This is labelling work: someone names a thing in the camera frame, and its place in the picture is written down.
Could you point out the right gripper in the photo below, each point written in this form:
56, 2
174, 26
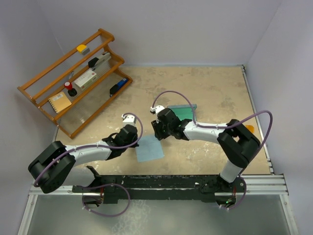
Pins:
158, 133

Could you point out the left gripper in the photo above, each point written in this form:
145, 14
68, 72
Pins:
135, 138

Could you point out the grey glasses case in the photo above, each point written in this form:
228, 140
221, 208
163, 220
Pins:
182, 111

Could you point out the blue cleaning cloth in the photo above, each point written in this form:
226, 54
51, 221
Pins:
149, 149

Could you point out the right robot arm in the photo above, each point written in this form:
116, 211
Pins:
238, 143

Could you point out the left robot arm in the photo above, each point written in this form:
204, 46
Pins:
51, 168

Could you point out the orange sunglasses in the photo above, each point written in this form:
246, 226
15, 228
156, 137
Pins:
250, 128

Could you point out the white green box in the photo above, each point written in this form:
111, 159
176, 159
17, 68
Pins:
86, 79

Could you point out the red black stamp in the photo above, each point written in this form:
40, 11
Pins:
70, 89

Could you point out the wooden shelf rack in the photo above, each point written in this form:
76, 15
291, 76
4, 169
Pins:
88, 103

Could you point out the brown spiral notebook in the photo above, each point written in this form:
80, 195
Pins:
59, 102

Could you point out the black white stapler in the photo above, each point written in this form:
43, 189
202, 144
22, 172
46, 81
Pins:
98, 59

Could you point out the metal binder clip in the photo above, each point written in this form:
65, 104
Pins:
71, 75

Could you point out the yellow grey eraser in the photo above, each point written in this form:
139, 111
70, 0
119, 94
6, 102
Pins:
83, 49

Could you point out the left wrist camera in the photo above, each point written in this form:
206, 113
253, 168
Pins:
129, 120

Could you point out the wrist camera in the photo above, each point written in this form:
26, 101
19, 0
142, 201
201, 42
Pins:
129, 120
155, 110

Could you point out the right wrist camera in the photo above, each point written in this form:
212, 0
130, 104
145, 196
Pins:
155, 110

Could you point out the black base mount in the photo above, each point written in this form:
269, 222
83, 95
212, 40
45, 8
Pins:
205, 188

